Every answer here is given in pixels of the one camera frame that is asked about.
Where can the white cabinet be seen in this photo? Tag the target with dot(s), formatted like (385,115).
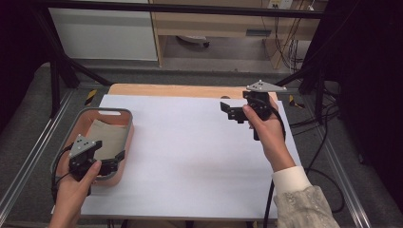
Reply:
(104,33)

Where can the aluminium rail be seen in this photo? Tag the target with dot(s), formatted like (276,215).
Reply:
(34,152)
(345,180)

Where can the beige cloth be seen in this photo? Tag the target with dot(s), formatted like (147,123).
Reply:
(109,139)

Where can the yellow black tape strip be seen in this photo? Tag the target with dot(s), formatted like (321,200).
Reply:
(90,97)
(296,102)

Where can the black curtain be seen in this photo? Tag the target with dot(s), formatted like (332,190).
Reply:
(19,57)
(370,79)

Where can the office chair base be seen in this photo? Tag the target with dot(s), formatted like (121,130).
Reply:
(195,39)

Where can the light wooden desk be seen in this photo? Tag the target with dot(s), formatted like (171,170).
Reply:
(221,25)

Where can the person's right hand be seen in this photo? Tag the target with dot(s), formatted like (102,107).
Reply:
(269,139)

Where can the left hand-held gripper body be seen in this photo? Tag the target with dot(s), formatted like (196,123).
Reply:
(80,148)

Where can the black metal frame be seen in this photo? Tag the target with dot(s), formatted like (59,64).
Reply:
(177,8)

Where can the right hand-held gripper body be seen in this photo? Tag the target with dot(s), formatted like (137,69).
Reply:
(261,103)

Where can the person's left hand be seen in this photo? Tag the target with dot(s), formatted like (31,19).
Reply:
(72,190)

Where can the wooden table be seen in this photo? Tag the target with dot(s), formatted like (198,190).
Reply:
(177,90)

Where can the white power strip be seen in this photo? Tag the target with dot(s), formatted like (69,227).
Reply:
(280,3)

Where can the pink basket with grey rim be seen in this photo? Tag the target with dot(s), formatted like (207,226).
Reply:
(122,177)

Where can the white board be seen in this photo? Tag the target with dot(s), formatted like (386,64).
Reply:
(190,164)

